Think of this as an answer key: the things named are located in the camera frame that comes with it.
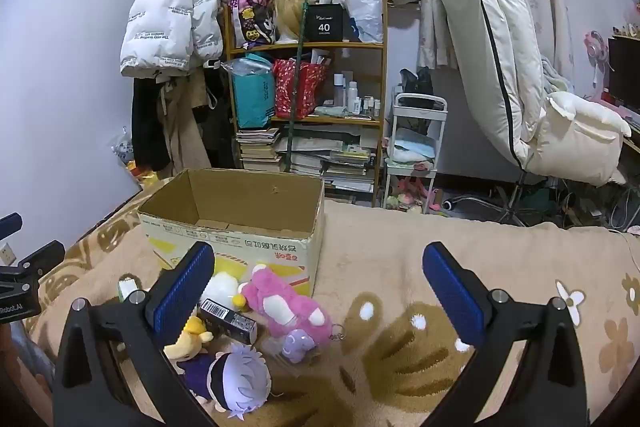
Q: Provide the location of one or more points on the white trolley cart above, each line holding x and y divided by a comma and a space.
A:
417, 98

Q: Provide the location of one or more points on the white pink round plush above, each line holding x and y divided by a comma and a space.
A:
220, 289

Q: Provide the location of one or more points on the pink plush bear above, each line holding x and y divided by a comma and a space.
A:
280, 302

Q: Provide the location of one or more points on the black monitor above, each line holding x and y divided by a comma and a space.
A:
625, 72

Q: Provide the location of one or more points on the white plastic bag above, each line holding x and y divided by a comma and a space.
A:
365, 2

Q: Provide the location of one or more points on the light blue cloth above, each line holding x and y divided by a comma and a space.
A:
415, 147

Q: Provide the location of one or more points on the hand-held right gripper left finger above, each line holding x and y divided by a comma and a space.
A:
182, 292

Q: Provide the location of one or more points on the purple plush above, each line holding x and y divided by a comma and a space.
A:
297, 344

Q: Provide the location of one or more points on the clear plastic bag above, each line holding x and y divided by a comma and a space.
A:
122, 147

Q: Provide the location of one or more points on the cream office chair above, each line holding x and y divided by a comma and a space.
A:
500, 32

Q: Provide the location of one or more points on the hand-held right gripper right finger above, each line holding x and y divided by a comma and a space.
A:
450, 292

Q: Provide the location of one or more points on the black box with white print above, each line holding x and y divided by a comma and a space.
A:
324, 24

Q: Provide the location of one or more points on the beige hanging coat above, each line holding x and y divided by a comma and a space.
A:
182, 132

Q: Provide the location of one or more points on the black pink patterned bag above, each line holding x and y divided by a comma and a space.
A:
255, 12

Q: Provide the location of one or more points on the teal paper bag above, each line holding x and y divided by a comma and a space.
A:
252, 97

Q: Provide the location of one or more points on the small black barcode box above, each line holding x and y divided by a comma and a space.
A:
227, 319

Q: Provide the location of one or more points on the pink fan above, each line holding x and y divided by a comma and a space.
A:
595, 49

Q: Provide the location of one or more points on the pile of small toys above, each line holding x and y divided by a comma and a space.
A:
407, 197

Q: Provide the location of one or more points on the black hanging garment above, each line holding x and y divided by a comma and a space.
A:
147, 122

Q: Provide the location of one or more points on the group of cosmetic bottles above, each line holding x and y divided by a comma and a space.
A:
352, 94

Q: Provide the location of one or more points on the stack of books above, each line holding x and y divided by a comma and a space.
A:
310, 157

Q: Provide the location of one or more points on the cardboard box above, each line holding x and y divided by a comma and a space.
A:
280, 252

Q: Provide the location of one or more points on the green pole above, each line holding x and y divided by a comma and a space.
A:
297, 72

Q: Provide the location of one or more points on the yellow-haired plush doll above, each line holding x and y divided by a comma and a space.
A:
192, 332

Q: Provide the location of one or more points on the blonde wig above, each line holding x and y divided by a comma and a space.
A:
287, 14

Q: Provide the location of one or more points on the red gift bag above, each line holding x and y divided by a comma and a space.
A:
292, 89

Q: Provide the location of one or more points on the wooden shelf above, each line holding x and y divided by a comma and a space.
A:
305, 45

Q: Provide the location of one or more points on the white-haired plush doll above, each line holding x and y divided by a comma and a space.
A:
235, 382

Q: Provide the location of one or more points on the white puffer jacket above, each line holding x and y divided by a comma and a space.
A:
165, 7

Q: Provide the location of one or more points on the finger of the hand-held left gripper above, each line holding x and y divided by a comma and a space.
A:
10, 226
42, 259

